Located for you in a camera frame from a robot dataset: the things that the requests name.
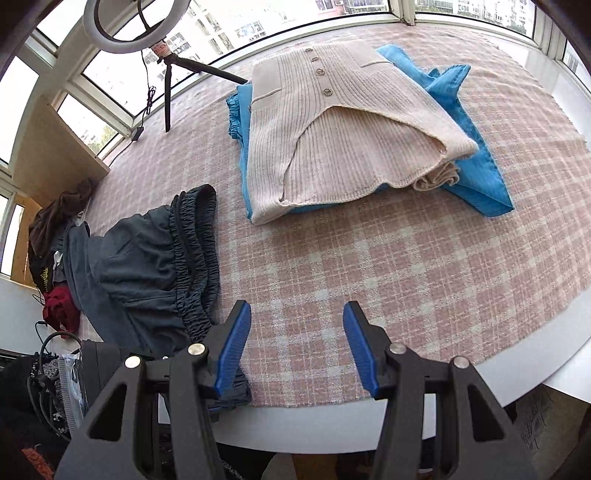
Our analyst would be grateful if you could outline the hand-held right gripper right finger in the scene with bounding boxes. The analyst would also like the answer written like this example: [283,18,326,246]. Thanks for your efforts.
[342,301,539,480]

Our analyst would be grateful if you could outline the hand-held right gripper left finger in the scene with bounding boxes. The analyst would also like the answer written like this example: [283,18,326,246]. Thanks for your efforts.
[54,300,252,480]

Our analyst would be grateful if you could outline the dark grey elastic-waist pants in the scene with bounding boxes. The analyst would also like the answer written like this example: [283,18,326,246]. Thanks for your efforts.
[62,184,252,411]

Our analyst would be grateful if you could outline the pink plaid tablecloth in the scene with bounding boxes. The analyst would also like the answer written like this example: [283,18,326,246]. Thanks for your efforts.
[81,21,589,409]

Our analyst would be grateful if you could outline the clear plastic bag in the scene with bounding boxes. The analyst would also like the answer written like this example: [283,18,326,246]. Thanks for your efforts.
[59,353,89,431]

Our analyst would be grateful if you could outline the red garment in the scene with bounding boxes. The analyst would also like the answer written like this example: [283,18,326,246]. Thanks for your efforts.
[42,286,80,329]

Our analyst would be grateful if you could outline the blue garment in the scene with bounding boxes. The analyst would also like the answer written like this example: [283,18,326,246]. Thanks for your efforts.
[226,44,514,221]

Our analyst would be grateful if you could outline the black garment with yellow print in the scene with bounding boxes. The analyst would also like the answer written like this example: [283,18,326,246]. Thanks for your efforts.
[28,240,63,296]

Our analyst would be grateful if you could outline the beige ribbed knit cardigan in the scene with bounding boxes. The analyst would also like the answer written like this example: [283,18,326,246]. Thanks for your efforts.
[247,41,480,226]

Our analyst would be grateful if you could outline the brown garment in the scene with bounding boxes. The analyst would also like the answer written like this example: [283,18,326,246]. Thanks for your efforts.
[28,178,99,245]

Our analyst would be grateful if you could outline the wooden cabinet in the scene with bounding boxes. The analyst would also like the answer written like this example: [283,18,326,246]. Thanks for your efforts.
[10,97,110,283]

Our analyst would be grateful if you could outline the black cable bundle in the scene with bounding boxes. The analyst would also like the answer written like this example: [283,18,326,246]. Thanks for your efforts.
[28,320,84,439]

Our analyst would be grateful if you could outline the black ring light cable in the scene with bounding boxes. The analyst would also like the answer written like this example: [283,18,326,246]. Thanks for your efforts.
[137,46,156,132]

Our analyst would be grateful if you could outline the white ring light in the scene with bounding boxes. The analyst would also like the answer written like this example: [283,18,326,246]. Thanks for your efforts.
[82,0,194,53]

